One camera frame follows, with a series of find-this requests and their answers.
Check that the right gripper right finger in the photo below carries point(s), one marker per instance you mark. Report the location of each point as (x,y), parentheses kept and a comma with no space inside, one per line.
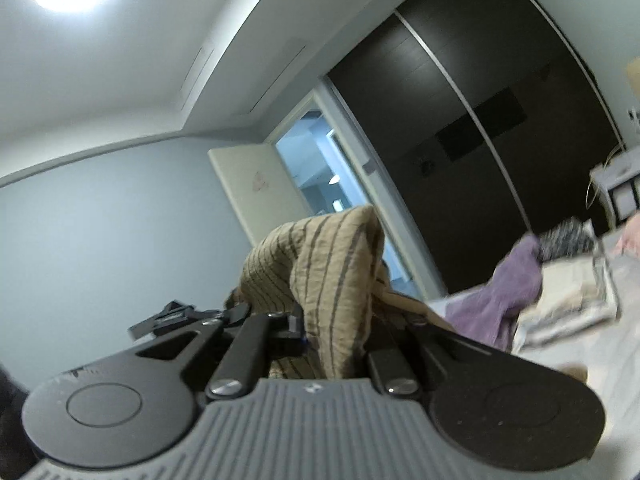
(392,315)

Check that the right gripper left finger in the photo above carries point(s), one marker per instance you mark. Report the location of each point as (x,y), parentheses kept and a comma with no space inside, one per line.
(268,336)

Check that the tan striped shirt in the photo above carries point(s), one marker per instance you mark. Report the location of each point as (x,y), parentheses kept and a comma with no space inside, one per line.
(332,267)

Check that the folded beige striped clothes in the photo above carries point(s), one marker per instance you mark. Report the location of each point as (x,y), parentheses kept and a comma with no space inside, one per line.
(576,294)

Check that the purple fleece garment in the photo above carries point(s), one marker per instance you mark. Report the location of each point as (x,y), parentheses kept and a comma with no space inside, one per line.
(488,314)

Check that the white open door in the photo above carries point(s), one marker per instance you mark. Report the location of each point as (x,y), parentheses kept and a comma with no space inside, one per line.
(259,188)

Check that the dark sliding wardrobe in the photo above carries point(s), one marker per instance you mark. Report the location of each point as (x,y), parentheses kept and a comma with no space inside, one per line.
(484,119)

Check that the light pink garment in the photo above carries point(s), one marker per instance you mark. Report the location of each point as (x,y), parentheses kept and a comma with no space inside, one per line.
(629,242)

